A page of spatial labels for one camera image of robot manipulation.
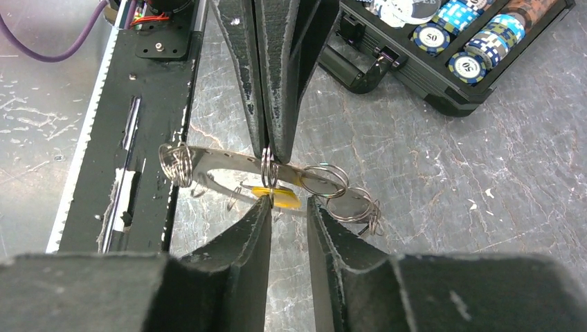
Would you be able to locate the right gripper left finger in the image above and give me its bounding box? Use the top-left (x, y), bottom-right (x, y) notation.
top-left (1, 196), bottom-right (271, 331)

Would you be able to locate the black poker chip case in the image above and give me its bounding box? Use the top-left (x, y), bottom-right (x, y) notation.
top-left (319, 1), bottom-right (575, 117)

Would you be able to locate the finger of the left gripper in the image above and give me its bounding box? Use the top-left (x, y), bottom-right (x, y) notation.
top-left (255, 1), bottom-right (341, 163)
top-left (212, 0), bottom-right (269, 158)

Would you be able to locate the large metal keyring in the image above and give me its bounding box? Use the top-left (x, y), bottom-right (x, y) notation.
top-left (158, 142), bottom-right (383, 236)

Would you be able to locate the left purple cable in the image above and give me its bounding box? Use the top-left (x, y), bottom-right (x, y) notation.
top-left (0, 0), bottom-right (138, 64)

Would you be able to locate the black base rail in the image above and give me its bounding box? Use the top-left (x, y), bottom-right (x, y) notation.
top-left (46, 1), bottom-right (207, 253)

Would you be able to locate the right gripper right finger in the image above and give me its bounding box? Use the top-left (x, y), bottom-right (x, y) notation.
top-left (307, 197), bottom-right (586, 331)

